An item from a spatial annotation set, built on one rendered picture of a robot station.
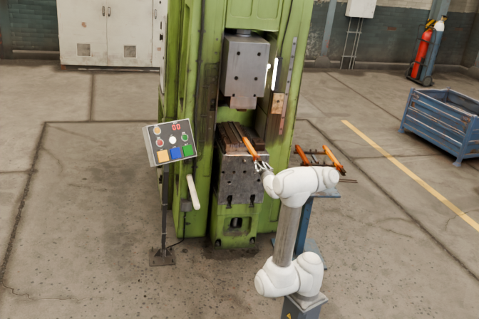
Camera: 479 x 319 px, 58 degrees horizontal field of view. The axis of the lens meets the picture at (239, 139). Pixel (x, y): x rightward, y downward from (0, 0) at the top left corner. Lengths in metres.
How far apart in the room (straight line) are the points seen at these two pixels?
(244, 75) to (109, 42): 5.39
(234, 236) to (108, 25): 5.41
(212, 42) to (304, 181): 1.49
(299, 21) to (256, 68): 0.48
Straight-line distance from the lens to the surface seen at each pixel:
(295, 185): 2.03
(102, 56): 8.39
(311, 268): 2.45
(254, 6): 3.22
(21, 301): 3.52
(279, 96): 3.43
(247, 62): 3.14
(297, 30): 3.35
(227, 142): 3.35
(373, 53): 10.80
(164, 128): 3.06
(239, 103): 3.22
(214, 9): 3.15
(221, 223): 3.64
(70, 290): 3.52
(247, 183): 3.47
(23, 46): 9.14
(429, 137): 6.75
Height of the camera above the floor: 2.38
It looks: 24 degrees down
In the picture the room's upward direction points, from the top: 6 degrees clockwise
